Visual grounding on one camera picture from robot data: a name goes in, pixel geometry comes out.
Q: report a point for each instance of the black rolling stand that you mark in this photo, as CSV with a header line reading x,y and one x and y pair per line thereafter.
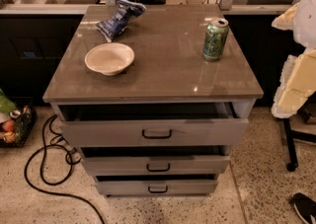
x,y
290,136

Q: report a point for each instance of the middle grey drawer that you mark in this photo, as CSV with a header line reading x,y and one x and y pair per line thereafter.
x,y
152,161

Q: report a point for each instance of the black wire fruit basket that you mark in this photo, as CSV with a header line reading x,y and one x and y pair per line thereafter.
x,y
24,123

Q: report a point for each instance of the black sneaker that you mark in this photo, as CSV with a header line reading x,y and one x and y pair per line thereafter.
x,y
305,208

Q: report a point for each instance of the grey drawer cabinet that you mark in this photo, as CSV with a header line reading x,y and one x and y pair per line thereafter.
x,y
168,79

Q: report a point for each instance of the blue chip bag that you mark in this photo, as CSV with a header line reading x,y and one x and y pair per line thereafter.
x,y
115,26

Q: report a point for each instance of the grey drawer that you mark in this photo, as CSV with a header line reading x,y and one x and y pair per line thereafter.
x,y
161,132
152,161
160,185

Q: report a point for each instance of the top grey drawer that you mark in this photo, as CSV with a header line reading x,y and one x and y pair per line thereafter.
x,y
161,132

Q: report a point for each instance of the green soda can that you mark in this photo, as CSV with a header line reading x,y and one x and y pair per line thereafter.
x,y
215,38

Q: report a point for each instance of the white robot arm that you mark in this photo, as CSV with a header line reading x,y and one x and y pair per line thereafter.
x,y
304,28

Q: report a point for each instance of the white paper bowl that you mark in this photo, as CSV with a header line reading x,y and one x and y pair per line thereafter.
x,y
109,58

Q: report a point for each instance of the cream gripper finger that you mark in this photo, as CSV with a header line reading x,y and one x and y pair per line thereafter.
x,y
285,21
297,84

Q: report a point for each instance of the bottom grey drawer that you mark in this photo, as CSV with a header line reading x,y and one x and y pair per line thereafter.
x,y
160,185

